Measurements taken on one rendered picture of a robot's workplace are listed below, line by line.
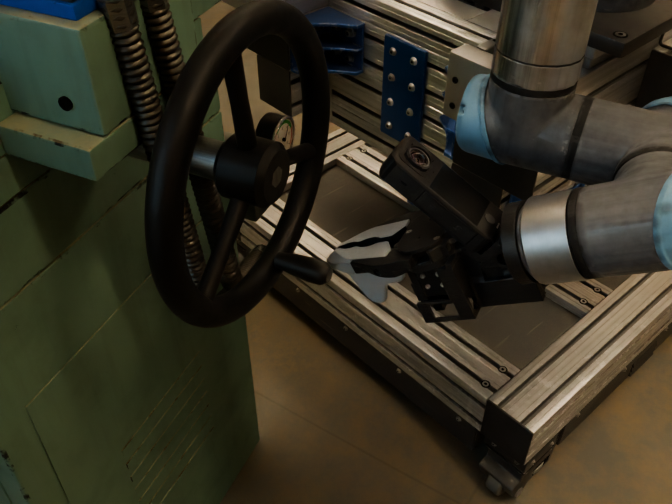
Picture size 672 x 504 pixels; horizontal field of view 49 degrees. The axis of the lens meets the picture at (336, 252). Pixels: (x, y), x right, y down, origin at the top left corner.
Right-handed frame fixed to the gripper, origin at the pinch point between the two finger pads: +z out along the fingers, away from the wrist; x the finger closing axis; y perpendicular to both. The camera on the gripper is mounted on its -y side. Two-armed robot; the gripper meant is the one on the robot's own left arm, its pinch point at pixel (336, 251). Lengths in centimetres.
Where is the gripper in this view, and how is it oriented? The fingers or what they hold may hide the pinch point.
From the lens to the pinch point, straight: 73.6
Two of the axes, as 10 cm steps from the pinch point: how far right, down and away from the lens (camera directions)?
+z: -7.9, 1.3, 6.0
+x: 4.3, -5.8, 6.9
